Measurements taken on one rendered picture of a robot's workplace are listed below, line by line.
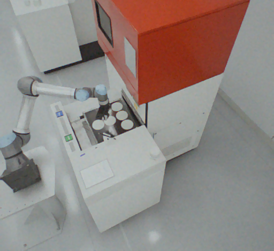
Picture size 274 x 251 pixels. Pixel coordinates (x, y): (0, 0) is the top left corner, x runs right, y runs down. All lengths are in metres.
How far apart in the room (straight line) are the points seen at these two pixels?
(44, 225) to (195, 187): 1.54
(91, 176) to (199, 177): 1.44
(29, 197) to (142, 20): 1.42
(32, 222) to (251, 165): 2.34
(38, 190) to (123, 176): 0.63
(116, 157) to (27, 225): 1.33
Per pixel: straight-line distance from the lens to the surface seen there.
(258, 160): 3.21
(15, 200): 2.07
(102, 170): 1.82
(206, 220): 2.77
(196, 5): 1.63
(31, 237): 2.83
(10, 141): 1.89
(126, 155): 1.86
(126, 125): 2.08
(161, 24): 1.44
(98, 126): 2.10
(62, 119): 2.14
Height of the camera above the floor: 2.60
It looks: 52 degrees down
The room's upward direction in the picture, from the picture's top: 1 degrees counter-clockwise
